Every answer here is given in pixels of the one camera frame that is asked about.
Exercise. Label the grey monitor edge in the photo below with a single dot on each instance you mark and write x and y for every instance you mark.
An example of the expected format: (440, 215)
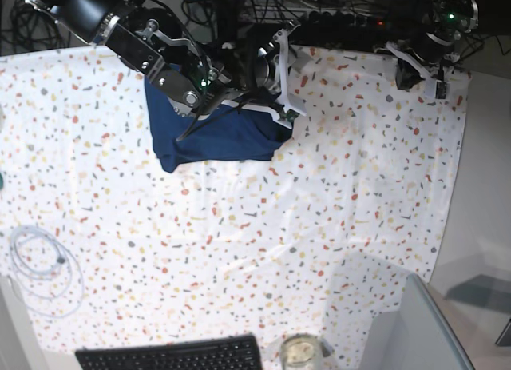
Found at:
(416, 336)

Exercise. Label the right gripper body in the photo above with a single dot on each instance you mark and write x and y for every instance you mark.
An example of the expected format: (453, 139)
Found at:
(231, 57)

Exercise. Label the glass jar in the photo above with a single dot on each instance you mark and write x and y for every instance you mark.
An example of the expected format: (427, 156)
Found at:
(301, 352)

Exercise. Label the black keyboard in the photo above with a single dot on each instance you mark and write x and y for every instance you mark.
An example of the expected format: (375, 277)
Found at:
(233, 353)

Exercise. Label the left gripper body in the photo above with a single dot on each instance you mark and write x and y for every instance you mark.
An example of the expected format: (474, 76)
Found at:
(429, 47)

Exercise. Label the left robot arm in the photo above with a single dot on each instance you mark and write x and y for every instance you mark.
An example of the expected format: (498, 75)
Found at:
(440, 24)

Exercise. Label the blue t-shirt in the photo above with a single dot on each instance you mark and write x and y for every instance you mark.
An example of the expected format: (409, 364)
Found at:
(228, 135)

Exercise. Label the terrazzo patterned tablecloth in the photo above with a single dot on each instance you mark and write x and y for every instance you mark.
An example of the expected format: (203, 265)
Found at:
(109, 250)

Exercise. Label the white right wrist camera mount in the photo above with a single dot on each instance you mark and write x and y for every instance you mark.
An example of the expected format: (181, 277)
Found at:
(268, 70)

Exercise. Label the black power strip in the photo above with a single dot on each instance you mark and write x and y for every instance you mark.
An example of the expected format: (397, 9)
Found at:
(351, 15)

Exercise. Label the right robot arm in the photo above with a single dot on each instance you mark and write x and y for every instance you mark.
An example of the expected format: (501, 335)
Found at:
(154, 42)

